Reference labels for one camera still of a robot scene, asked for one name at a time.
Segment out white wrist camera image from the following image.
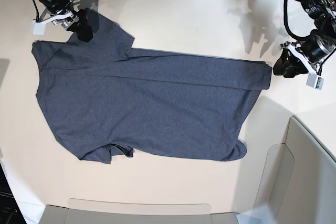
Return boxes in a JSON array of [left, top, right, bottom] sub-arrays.
[[31, 20, 46, 36], [306, 73, 324, 90]]

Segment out grey bin right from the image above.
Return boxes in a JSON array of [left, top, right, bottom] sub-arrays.
[[250, 118, 335, 223]]

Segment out dark blue t-shirt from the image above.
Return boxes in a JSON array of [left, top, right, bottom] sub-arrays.
[[32, 15, 258, 164]]

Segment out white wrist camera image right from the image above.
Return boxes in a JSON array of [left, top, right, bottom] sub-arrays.
[[306, 73, 324, 90]]

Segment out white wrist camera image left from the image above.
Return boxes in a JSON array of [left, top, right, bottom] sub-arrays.
[[31, 20, 46, 36]]

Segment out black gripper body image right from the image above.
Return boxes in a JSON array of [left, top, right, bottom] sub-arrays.
[[279, 41, 319, 75]]

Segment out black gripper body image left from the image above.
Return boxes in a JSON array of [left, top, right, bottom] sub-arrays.
[[36, 10, 81, 32]]

